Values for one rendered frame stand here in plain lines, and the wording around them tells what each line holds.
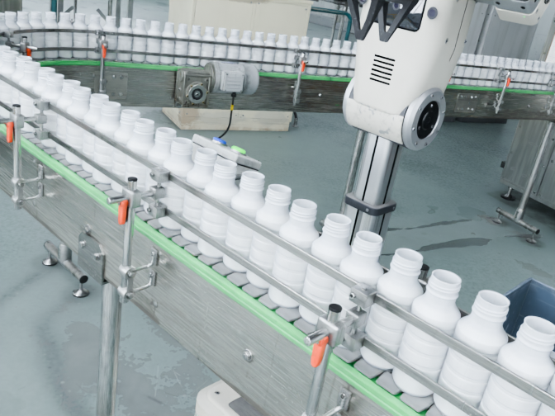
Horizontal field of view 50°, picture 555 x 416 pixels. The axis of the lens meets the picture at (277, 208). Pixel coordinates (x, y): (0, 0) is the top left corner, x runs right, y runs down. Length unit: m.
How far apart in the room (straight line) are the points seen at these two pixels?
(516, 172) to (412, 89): 3.61
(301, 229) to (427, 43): 0.67
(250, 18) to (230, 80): 2.72
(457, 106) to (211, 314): 2.69
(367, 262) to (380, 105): 0.71
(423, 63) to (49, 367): 1.68
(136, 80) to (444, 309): 2.00
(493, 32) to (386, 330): 6.89
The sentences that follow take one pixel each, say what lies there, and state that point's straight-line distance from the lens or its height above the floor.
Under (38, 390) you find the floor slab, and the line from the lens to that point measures 2.28.
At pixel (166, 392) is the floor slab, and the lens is 2.26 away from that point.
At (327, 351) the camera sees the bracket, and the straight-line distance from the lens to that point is 0.76.
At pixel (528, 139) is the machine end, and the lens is 4.92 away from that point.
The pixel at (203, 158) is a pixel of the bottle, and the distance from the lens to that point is 1.01.
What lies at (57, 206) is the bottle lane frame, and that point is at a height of 0.90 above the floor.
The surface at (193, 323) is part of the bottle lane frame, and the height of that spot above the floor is 0.88.
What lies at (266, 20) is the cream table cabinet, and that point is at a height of 0.98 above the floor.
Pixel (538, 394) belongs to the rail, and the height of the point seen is 1.11.
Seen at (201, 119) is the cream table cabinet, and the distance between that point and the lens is 5.23.
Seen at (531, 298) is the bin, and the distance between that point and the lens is 1.40.
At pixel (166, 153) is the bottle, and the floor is 1.13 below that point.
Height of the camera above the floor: 1.49
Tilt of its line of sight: 23 degrees down
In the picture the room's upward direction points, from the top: 10 degrees clockwise
